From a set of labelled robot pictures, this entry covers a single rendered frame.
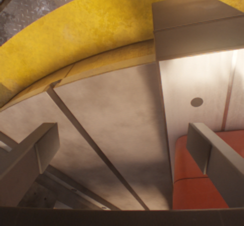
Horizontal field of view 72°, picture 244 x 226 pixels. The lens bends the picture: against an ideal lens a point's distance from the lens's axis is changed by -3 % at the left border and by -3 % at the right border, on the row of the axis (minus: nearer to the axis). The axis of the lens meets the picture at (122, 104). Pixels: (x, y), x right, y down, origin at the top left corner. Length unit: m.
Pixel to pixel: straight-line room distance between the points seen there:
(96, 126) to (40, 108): 0.28
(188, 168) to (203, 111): 0.08
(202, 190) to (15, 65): 1.19
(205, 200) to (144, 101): 0.55
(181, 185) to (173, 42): 0.18
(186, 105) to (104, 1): 0.73
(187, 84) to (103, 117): 0.62
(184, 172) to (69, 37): 0.88
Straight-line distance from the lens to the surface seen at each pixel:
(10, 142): 1.22
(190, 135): 0.17
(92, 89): 0.72
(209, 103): 0.25
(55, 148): 0.17
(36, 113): 0.94
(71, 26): 0.97
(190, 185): 0.23
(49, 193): 1.27
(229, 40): 0.23
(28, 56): 1.17
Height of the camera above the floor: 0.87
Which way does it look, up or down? 50 degrees down
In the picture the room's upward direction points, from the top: 169 degrees counter-clockwise
